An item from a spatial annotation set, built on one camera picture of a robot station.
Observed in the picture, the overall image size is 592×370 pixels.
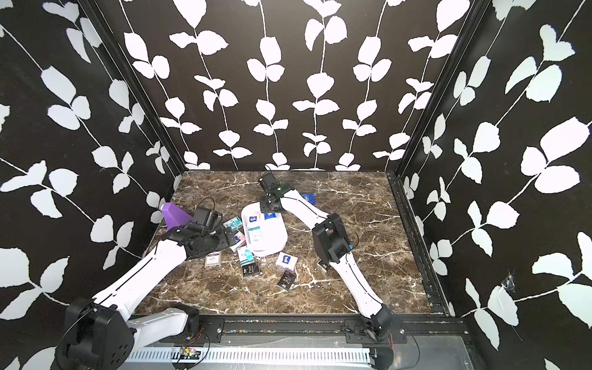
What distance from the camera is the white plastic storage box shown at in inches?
36.4

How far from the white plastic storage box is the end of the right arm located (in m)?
0.04

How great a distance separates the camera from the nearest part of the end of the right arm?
2.51ft
